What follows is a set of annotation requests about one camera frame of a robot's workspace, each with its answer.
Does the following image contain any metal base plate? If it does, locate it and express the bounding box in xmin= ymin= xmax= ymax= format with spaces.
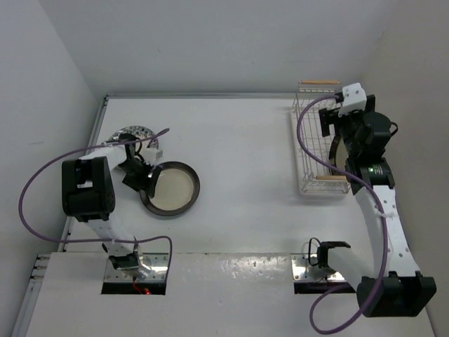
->
xmin=290 ymin=253 xmax=345 ymax=283
xmin=104 ymin=253 xmax=170 ymax=283

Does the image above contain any white wire dish rack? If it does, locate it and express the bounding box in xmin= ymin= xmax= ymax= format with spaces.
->
xmin=290 ymin=80 xmax=350 ymax=197

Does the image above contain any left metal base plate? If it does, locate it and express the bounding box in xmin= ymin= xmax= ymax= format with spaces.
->
xmin=104 ymin=253 xmax=170 ymax=283

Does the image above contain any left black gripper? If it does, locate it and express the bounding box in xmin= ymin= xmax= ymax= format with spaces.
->
xmin=117 ymin=158 xmax=161 ymax=197

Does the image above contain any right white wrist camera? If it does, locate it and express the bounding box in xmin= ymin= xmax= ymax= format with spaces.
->
xmin=338 ymin=83 xmax=367 ymax=117

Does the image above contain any blue floral white plate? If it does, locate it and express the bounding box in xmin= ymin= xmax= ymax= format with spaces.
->
xmin=107 ymin=126 xmax=159 ymax=159

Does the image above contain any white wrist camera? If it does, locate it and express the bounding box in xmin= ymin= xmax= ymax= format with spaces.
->
xmin=142 ymin=147 xmax=163 ymax=165
xmin=338 ymin=83 xmax=367 ymax=117

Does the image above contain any silver rimmed cream plate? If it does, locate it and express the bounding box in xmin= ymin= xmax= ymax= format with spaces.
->
xmin=139 ymin=161 xmax=201 ymax=217

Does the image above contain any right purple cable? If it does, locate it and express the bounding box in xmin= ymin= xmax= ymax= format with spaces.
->
xmin=297 ymin=93 xmax=391 ymax=333

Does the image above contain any purple cable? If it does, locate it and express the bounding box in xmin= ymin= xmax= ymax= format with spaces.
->
xmin=297 ymin=93 xmax=391 ymax=333
xmin=19 ymin=128 xmax=173 ymax=278

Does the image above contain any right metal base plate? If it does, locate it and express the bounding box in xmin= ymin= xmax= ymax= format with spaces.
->
xmin=290 ymin=253 xmax=345 ymax=283

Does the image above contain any black checkered rim plate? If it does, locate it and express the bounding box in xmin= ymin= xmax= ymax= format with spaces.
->
xmin=328 ymin=135 xmax=349 ymax=171

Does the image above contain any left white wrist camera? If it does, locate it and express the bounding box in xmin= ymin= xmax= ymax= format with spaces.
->
xmin=142 ymin=147 xmax=163 ymax=165

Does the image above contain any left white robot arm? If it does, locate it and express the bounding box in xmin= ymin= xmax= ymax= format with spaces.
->
xmin=62 ymin=145 xmax=162 ymax=279

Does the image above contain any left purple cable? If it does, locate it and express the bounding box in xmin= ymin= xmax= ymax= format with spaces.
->
xmin=19 ymin=128 xmax=173 ymax=278

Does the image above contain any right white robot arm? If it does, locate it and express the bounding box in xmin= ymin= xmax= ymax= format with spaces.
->
xmin=317 ymin=93 xmax=436 ymax=317

